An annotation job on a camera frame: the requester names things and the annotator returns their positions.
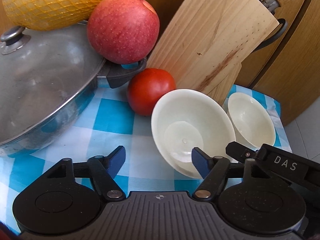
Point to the steel pan with lid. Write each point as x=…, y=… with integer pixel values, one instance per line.
x=48, y=78

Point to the red apple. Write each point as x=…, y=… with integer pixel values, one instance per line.
x=123, y=31

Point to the black scissors in block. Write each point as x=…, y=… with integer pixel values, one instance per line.
x=283, y=26

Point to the yellow netted pomelo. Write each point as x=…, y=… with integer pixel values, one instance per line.
x=45, y=15

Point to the red tomato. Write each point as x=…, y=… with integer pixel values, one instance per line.
x=147, y=87

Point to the cream bowl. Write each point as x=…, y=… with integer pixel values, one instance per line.
x=184, y=119
x=252, y=123

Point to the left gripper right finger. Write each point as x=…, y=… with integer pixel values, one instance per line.
x=213, y=170

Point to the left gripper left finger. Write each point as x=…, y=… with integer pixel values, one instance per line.
x=102, y=171

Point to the wooden knife block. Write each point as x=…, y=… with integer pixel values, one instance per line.
x=206, y=41

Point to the blue white checkered tablecloth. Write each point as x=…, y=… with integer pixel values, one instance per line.
x=107, y=122

